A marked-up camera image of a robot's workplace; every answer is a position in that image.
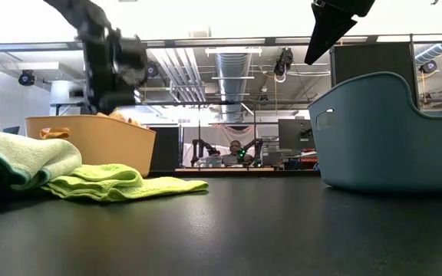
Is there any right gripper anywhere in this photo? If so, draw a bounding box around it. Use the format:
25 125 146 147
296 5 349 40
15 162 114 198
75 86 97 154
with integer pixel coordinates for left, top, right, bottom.
304 0 376 65

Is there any orange towel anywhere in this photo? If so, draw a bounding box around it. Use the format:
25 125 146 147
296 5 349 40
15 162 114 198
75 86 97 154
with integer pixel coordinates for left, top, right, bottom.
39 127 71 140
97 110 146 128

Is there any lime green towel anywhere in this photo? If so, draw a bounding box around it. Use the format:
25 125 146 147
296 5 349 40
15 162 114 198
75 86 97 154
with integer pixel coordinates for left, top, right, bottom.
41 163 209 203

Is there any pale green towel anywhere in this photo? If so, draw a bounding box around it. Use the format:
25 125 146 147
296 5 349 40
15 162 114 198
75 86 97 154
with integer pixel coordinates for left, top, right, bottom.
0 132 83 193

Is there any orange plastic basket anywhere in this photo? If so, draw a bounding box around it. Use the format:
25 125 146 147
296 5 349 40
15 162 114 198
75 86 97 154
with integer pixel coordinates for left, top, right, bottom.
25 114 157 179

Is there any blue plastic basket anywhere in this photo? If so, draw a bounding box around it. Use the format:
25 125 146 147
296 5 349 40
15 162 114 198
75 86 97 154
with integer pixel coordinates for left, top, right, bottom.
307 71 442 193

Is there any black cabinet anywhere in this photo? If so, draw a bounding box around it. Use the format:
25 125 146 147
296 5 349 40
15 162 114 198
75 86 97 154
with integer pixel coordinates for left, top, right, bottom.
150 126 182 172

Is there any computer monitor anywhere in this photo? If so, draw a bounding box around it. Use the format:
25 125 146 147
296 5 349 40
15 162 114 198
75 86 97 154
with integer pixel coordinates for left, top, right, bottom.
277 118 316 153

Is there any person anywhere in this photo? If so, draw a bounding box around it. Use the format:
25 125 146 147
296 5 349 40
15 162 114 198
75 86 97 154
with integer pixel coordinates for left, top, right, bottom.
220 140 255 168

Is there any black ceiling-mounted camera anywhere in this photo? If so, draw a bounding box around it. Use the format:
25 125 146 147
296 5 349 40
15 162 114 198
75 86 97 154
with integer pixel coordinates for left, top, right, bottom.
146 61 160 79
419 60 438 75
17 70 37 87
274 48 295 84

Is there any silver ventilation duct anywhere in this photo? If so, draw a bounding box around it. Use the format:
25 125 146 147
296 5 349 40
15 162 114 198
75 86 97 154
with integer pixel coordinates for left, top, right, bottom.
214 51 253 123

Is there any overhead frame beam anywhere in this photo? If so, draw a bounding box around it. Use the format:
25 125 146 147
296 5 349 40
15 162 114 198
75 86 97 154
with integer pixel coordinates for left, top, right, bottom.
0 35 442 53

